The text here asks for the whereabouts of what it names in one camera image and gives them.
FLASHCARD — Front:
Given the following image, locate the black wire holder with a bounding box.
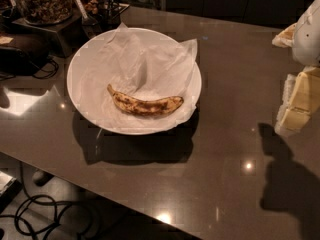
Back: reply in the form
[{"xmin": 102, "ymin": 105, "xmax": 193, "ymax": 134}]
[{"xmin": 101, "ymin": 0, "xmax": 120, "ymax": 29}]

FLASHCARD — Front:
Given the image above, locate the white bowl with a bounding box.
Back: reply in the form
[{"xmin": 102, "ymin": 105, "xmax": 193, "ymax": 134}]
[{"xmin": 66, "ymin": 27, "xmax": 203, "ymax": 136}]

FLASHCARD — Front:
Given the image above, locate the grey box on floor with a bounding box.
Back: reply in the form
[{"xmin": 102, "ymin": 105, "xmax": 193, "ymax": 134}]
[{"xmin": 0, "ymin": 171, "xmax": 22, "ymax": 213}]

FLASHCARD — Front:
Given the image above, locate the black device on left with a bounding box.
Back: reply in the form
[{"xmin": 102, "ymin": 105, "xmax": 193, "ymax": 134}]
[{"xmin": 0, "ymin": 33, "xmax": 49, "ymax": 76}]

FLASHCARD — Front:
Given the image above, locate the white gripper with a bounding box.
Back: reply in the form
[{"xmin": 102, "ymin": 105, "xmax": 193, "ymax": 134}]
[{"xmin": 272, "ymin": 0, "xmax": 320, "ymax": 137}]

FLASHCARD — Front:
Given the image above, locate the black stand under jars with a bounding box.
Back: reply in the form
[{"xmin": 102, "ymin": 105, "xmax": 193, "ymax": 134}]
[{"xmin": 11, "ymin": 3, "xmax": 131, "ymax": 59}]

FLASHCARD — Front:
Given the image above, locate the black cable on floor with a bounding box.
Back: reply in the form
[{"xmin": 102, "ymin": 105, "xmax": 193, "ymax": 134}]
[{"xmin": 0, "ymin": 162, "xmax": 98, "ymax": 240}]

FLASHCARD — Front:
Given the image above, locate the white paper liner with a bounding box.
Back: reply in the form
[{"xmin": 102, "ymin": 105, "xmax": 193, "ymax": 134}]
[{"xmin": 78, "ymin": 22, "xmax": 199, "ymax": 132}]

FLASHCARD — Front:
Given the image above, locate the glass jar of nuts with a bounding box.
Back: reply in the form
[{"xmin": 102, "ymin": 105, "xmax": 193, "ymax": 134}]
[{"xmin": 16, "ymin": 0, "xmax": 73, "ymax": 26}]

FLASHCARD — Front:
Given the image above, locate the spotted ripe banana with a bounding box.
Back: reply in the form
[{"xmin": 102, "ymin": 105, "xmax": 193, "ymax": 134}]
[{"xmin": 107, "ymin": 84, "xmax": 184, "ymax": 116}]

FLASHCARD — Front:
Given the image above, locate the scoop with white handle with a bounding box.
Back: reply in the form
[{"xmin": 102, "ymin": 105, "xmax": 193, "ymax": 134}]
[{"xmin": 74, "ymin": 0, "xmax": 101, "ymax": 39}]

